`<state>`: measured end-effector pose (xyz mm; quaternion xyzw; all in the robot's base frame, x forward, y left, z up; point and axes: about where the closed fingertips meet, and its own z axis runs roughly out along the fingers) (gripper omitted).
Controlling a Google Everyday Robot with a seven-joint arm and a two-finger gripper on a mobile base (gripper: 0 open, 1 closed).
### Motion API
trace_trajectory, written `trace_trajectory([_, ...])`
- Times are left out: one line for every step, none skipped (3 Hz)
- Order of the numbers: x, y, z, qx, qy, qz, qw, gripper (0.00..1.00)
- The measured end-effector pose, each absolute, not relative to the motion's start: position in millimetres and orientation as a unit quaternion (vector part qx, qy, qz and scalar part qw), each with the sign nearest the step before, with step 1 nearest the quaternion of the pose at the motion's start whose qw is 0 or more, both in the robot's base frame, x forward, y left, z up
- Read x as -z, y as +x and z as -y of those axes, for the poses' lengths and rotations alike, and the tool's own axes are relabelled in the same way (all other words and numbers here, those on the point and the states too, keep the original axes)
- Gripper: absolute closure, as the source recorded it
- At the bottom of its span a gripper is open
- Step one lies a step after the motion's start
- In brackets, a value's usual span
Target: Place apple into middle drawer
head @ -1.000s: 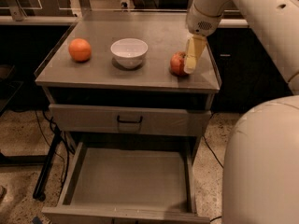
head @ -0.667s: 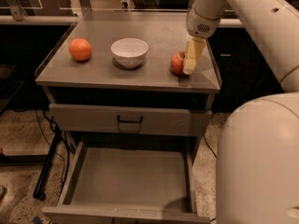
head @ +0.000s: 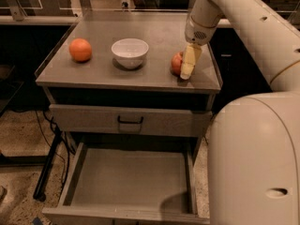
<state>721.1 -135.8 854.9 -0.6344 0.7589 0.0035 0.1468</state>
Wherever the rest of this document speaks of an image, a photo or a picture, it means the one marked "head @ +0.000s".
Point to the red apple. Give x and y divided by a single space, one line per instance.
176 63

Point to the white ceramic bowl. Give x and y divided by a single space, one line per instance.
130 52

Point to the closed grey upper drawer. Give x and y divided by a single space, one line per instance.
159 122

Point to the black table leg frame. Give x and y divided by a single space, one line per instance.
39 193

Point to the open grey middle drawer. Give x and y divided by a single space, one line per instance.
117 184

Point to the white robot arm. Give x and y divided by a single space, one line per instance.
254 146

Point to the white horizontal rail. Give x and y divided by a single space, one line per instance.
115 16

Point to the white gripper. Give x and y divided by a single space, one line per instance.
197 33

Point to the black drawer handle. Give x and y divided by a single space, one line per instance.
129 122

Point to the grey drawer cabinet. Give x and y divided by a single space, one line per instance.
103 82

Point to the orange fruit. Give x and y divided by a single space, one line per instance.
80 50

